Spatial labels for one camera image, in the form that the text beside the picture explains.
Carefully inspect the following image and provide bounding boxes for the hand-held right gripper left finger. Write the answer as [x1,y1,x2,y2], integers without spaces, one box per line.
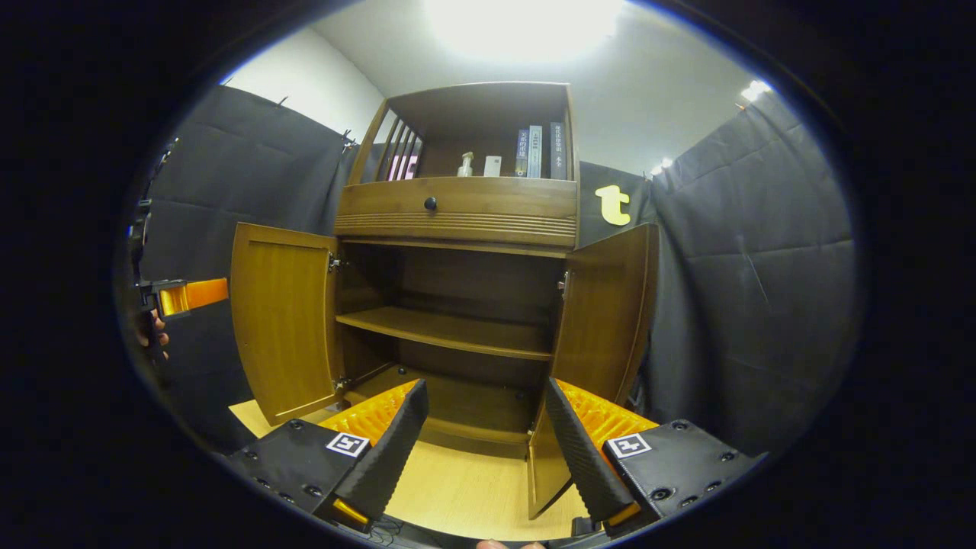
[229,379,429,533]

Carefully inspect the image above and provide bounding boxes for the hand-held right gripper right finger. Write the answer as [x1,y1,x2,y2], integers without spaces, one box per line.
[544,377,767,535]

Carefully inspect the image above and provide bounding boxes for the wooden cabinet door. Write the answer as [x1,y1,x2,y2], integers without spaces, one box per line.
[230,222,345,426]
[526,223,660,521]

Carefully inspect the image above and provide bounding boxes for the wooden double-door shoe cabinet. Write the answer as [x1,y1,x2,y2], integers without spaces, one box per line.
[229,82,660,521]

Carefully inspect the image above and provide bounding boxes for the wooden cabinet inner shelf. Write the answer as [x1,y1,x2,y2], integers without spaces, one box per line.
[335,307,554,361]

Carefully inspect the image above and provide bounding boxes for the wooden cabinet drawer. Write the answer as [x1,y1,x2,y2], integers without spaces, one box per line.
[334,177,579,249]

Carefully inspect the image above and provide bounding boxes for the black backdrop cloth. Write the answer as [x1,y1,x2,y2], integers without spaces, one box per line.
[114,84,862,458]

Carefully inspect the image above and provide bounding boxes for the black floor cables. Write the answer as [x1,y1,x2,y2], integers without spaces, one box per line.
[366,517,413,546]

